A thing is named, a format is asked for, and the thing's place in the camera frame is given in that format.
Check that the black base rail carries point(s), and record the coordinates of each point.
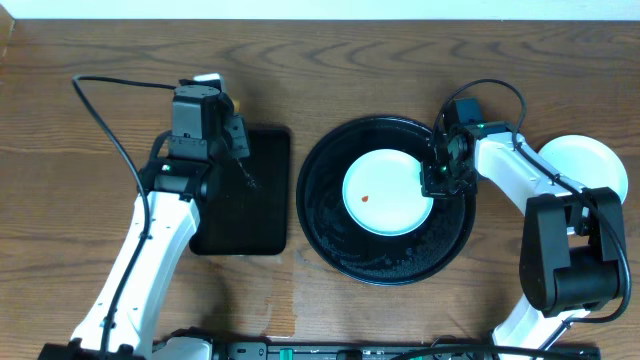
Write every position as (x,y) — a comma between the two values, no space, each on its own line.
(192,348)

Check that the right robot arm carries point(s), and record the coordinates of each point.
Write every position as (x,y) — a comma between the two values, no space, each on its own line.
(573,266)

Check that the light blue plate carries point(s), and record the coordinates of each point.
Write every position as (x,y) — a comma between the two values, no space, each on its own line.
(381,192)
(588,161)

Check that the black rectangular tray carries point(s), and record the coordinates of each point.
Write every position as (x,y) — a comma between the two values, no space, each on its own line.
(249,213)

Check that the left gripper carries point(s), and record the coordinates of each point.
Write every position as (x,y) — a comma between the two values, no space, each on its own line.
(238,142)

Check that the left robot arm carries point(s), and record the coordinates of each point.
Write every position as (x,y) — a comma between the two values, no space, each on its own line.
(180,179)

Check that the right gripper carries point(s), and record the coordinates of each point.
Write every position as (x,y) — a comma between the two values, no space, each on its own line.
(431,187)

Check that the black round tray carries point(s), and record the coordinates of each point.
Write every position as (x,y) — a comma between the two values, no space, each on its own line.
(345,245)

